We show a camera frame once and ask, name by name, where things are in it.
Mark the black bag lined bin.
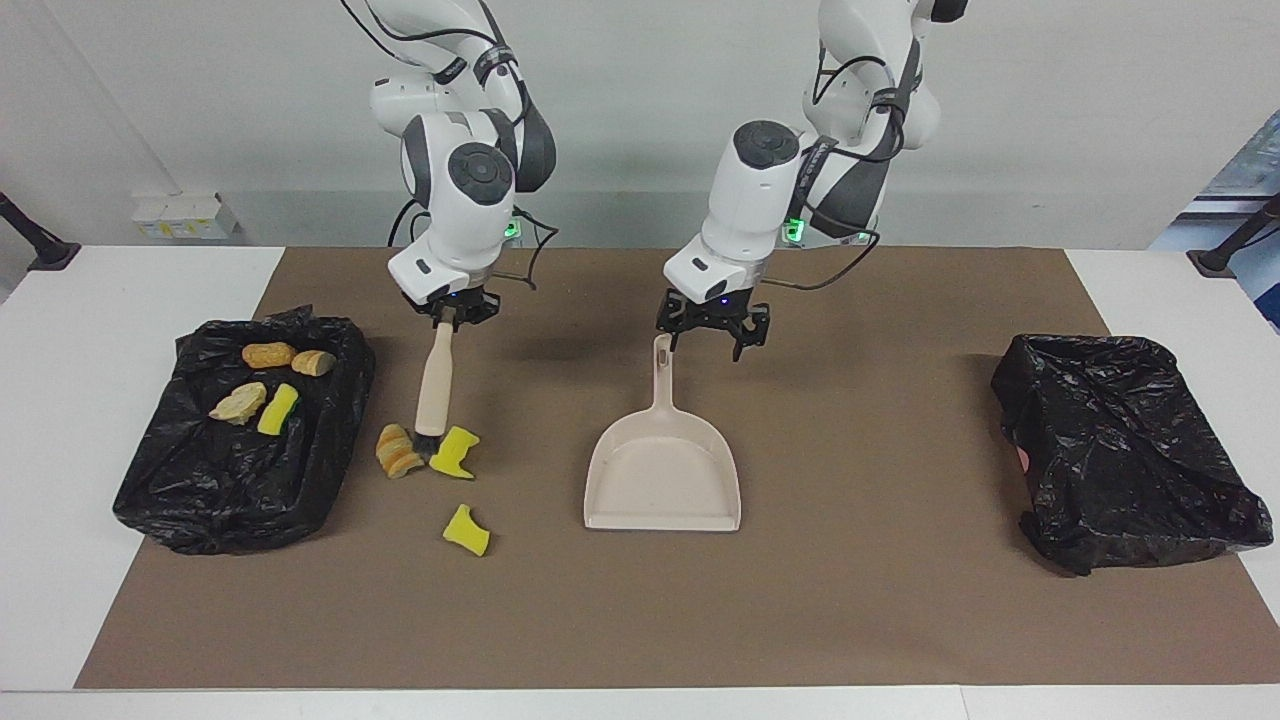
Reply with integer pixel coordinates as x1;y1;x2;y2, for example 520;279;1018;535
112;303;377;556
991;333;1275;577

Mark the beige plastic dustpan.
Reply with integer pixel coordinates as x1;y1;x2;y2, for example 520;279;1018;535
584;334;742;533

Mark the blue glass partition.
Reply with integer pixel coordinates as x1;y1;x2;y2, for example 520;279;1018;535
1150;110;1280;331

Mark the notched yellow sponge piece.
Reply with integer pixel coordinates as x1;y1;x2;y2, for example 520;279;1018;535
428;425;482;482

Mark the striped croissant bread piece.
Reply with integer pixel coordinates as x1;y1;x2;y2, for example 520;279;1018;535
375;423;425;480

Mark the black stand foot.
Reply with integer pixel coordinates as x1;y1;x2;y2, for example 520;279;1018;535
0;192;81;272
1187;193;1280;279

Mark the small yellow sponge piece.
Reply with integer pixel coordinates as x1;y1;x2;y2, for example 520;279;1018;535
442;503;492;558

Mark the pale crusty bread chunk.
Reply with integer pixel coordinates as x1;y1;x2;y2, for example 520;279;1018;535
208;382;268;426

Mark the beige hand brush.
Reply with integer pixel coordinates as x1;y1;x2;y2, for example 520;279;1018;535
414;318;459;463

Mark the brown table mat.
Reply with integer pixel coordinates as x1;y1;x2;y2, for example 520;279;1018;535
75;247;1280;691

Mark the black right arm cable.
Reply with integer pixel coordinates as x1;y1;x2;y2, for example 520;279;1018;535
345;0;558;291

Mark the green and yellow sponge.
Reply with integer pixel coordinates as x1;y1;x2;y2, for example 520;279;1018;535
256;384;300;437

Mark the black base cable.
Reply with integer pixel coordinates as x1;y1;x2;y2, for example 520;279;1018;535
388;197;426;248

